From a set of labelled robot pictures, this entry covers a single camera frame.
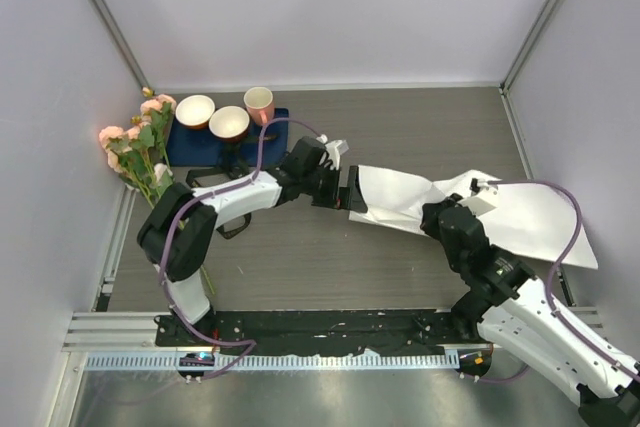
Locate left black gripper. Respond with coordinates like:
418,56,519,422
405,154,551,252
300,163,365,211

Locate white wrapping paper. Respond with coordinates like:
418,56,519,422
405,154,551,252
349,165,577,261

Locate pink fake flower stem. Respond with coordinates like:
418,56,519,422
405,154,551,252
97,124,217,296

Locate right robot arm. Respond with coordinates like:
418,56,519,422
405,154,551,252
420,195,639,426

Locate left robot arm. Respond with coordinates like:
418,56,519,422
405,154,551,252
137,136,368,346

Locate black ribbon gold letters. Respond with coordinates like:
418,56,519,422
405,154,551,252
186,134,282,240

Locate pink mug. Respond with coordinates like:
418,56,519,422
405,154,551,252
243,87,275,126

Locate blue tray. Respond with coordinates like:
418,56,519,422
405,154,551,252
164,106,291,169

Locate white bowl orange outside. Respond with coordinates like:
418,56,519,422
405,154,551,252
175,95,216,130

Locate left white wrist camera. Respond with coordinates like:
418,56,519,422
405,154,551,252
317,134,349,170

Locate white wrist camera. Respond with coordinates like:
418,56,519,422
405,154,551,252
467,178,499,217
317,134,349,170

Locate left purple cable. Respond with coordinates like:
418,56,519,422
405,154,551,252
157,118,326,378

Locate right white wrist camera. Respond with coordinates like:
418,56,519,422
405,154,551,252
467,178,499,217

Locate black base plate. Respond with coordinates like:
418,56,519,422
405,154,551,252
153,307,496,358

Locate white slotted cable duct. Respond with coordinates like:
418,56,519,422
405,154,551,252
85,350,460,372

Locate aluminium frame rail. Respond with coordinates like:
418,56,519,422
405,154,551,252
62,310,166,352

